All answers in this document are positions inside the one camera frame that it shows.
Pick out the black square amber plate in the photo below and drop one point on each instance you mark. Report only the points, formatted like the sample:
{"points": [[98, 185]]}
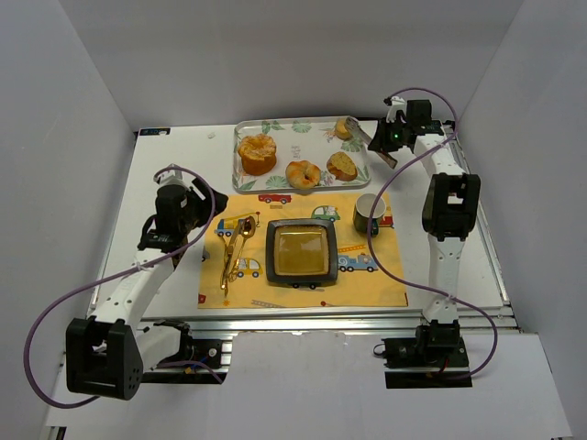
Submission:
{"points": [[301, 252]]}

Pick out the twisted orange-striped bread roll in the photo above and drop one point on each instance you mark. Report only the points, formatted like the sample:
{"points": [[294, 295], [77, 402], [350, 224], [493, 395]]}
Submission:
{"points": [[303, 174]]}

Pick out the large sesame bundt bread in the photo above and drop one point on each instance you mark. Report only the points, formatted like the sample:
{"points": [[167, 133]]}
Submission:
{"points": [[257, 154]]}

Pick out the gold spoon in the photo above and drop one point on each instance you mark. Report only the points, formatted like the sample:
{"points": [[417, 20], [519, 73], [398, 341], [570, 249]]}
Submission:
{"points": [[246, 230]]}

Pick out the small round muffin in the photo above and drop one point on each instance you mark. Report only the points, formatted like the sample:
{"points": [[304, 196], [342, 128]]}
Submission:
{"points": [[341, 131]]}

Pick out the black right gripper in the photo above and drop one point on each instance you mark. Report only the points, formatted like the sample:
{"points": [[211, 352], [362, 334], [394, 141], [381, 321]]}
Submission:
{"points": [[382, 139]]}

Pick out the yellow vehicle-print placemat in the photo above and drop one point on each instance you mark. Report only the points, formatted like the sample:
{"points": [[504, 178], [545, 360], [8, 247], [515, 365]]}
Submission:
{"points": [[360, 281]]}

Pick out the metal tongs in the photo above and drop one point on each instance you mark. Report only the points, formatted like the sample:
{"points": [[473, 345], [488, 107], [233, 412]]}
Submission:
{"points": [[353, 127]]}

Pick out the aluminium table frame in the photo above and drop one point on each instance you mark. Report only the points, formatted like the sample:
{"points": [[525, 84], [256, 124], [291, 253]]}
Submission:
{"points": [[480, 281]]}

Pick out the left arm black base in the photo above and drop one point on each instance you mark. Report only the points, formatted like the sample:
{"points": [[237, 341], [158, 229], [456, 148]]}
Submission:
{"points": [[196, 360]]}

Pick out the toasted bread slice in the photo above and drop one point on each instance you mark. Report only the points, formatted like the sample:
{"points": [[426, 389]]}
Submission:
{"points": [[342, 167]]}

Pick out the dark green mug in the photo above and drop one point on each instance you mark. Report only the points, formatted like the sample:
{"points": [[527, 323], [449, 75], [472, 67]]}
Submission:
{"points": [[368, 213]]}

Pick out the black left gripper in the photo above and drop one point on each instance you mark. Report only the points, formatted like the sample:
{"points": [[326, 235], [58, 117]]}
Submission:
{"points": [[202, 203]]}

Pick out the black label sticker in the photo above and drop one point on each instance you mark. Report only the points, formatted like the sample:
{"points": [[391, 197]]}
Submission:
{"points": [[154, 131]]}

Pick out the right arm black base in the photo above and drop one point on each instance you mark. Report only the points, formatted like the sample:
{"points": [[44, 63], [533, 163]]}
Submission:
{"points": [[434, 358]]}

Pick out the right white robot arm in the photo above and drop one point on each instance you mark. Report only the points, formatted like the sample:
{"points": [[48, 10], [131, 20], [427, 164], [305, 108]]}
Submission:
{"points": [[449, 212]]}

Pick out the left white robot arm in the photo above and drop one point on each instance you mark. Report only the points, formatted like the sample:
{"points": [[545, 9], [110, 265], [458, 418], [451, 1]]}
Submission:
{"points": [[108, 353]]}

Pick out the leaf-patterned white tray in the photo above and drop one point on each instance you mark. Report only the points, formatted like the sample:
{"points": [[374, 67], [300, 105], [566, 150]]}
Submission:
{"points": [[304, 138]]}

